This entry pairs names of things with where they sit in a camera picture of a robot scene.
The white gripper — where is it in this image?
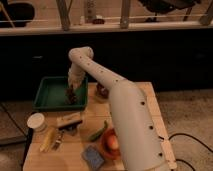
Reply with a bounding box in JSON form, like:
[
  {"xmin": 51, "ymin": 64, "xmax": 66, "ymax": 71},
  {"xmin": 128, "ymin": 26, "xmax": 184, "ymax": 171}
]
[{"xmin": 68, "ymin": 69, "xmax": 85, "ymax": 90}]

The dark grape bunch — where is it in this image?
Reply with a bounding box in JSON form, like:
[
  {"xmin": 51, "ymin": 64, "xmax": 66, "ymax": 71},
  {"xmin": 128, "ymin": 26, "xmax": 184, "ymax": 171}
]
[{"xmin": 66, "ymin": 88, "xmax": 77, "ymax": 104}]

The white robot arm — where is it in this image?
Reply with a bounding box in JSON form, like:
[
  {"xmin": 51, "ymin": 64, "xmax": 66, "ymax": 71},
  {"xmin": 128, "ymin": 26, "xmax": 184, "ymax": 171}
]
[{"xmin": 69, "ymin": 47, "xmax": 170, "ymax": 171}]

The green plastic tray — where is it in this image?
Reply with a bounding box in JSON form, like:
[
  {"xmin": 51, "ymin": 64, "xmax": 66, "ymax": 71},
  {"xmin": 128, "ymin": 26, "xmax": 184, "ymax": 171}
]
[{"xmin": 34, "ymin": 76, "xmax": 88, "ymax": 111}]

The white round container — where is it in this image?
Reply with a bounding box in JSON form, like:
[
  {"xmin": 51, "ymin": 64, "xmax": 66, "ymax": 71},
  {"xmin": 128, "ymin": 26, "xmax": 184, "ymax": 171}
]
[{"xmin": 27, "ymin": 113, "xmax": 46, "ymax": 132}]

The yellow banana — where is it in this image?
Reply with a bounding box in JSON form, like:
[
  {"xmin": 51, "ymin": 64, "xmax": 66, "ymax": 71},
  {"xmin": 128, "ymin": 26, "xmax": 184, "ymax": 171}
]
[{"xmin": 39, "ymin": 128, "xmax": 55, "ymax": 152}]

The green chili pepper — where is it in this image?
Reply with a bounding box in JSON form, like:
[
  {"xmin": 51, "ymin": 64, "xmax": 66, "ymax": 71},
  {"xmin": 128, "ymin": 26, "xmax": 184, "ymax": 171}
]
[{"xmin": 88, "ymin": 120, "xmax": 108, "ymax": 142}]

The red bowl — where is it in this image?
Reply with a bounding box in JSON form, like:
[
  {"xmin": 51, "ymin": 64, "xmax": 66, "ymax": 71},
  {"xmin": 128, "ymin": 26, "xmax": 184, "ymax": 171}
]
[{"xmin": 100, "ymin": 128, "xmax": 120, "ymax": 160}]

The orange egg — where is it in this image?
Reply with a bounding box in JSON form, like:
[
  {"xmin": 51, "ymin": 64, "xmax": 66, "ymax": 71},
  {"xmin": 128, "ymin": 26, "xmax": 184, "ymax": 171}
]
[{"xmin": 107, "ymin": 135, "xmax": 119, "ymax": 150}]

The blue sponge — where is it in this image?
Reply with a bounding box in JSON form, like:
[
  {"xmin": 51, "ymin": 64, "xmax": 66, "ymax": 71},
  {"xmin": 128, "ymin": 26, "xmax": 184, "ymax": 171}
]
[{"xmin": 82, "ymin": 146, "xmax": 105, "ymax": 171}]

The black cable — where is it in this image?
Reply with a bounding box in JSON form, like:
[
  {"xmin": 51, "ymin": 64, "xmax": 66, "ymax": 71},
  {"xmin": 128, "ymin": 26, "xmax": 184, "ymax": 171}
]
[{"xmin": 158, "ymin": 132, "xmax": 213, "ymax": 171}]

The wooden shelf rail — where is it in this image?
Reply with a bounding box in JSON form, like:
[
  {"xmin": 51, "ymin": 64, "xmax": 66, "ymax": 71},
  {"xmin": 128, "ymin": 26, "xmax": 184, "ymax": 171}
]
[{"xmin": 0, "ymin": 21, "xmax": 213, "ymax": 36}]

